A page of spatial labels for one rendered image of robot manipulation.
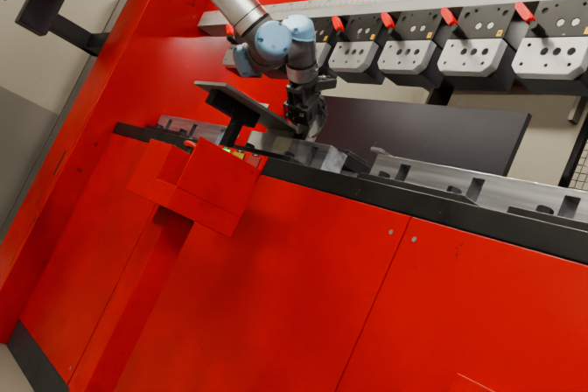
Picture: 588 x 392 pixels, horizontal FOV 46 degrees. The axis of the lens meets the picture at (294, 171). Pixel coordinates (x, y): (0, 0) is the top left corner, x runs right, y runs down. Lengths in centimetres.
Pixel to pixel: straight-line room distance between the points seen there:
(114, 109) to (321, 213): 134
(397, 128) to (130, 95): 98
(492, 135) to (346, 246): 91
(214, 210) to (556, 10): 76
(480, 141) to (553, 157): 160
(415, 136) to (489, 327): 132
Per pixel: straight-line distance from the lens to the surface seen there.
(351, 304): 127
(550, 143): 377
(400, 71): 164
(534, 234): 109
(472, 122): 219
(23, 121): 431
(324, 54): 192
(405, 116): 240
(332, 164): 171
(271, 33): 142
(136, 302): 141
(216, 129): 220
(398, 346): 117
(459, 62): 151
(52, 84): 434
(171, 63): 267
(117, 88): 260
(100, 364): 143
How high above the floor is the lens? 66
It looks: 7 degrees up
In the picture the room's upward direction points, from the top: 25 degrees clockwise
